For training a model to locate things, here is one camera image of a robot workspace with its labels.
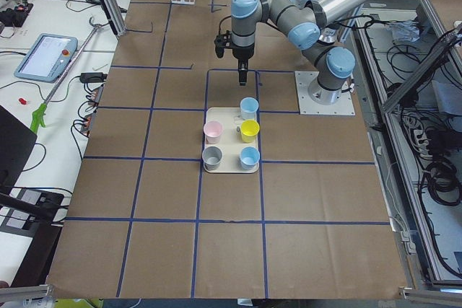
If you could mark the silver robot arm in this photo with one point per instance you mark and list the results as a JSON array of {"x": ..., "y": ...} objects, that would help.
[{"x": 304, "y": 23}]

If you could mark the blue teach pendant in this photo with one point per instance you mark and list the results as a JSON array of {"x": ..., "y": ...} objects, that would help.
[{"x": 47, "y": 58}]

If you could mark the white rabbit print tray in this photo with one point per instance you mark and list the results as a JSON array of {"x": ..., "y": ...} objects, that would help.
[{"x": 230, "y": 143}]

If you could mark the light blue plastic cup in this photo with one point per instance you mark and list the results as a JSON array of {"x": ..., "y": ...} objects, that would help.
[{"x": 249, "y": 158}]

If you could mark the yellow plastic cup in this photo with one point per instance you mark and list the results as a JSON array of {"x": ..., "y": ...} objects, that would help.
[{"x": 249, "y": 130}]

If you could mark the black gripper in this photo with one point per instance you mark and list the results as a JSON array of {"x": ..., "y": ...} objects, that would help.
[{"x": 242, "y": 54}]

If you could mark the pink plastic cup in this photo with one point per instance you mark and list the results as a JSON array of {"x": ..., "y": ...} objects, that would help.
[{"x": 213, "y": 131}]

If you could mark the green handled reach grabber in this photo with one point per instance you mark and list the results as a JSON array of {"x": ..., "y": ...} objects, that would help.
[{"x": 38, "y": 114}]

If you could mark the black power adapter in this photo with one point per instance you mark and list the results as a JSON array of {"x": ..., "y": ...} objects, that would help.
[{"x": 92, "y": 77}]

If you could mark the grey plastic cup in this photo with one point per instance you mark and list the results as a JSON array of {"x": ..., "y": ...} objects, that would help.
[{"x": 211, "y": 157}]

